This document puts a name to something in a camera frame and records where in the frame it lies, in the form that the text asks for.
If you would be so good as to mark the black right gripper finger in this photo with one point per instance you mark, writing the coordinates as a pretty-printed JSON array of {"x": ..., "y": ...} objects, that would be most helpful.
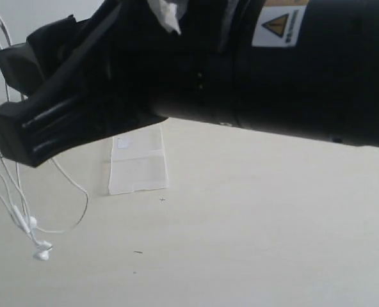
[
  {"x": 80, "y": 103},
  {"x": 25, "y": 66}
]

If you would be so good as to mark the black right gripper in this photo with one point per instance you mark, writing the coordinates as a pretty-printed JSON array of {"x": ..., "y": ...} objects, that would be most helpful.
[{"x": 308, "y": 69}]

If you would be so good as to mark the clear plastic storage box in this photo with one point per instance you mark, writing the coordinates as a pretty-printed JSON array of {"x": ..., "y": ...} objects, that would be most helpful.
[{"x": 138, "y": 161}]

